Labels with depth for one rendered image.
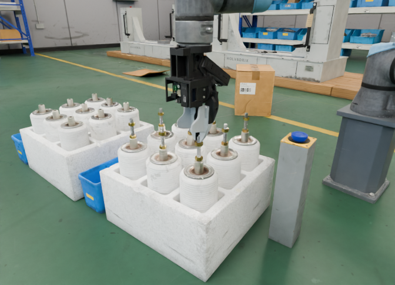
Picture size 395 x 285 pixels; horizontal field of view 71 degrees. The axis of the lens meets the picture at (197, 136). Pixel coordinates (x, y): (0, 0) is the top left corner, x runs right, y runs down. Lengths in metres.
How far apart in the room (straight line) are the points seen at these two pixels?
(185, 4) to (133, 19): 4.59
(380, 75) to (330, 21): 1.73
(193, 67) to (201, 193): 0.29
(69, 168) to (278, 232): 0.70
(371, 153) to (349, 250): 0.35
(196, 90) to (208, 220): 0.29
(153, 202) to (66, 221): 0.37
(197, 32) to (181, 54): 0.05
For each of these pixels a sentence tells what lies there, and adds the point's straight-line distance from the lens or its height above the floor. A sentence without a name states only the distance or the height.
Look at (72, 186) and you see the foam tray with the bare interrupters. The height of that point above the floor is 0.06.
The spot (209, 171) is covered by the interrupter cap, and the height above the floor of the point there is 0.25.
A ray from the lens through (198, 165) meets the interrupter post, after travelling 0.66.
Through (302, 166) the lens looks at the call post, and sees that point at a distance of 0.73.
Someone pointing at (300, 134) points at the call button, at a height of 0.33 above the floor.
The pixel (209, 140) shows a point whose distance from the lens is 0.88.
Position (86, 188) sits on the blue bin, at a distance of 1.00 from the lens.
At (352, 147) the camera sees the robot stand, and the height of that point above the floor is 0.18.
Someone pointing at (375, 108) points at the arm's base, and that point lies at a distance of 1.08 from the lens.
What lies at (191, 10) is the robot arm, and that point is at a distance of 0.54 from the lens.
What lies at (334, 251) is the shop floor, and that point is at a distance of 0.91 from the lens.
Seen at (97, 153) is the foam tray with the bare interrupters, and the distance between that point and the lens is 1.06.
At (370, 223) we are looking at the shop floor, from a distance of 1.06.
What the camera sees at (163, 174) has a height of 0.23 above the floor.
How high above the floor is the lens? 0.59
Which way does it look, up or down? 23 degrees down
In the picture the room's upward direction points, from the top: straight up
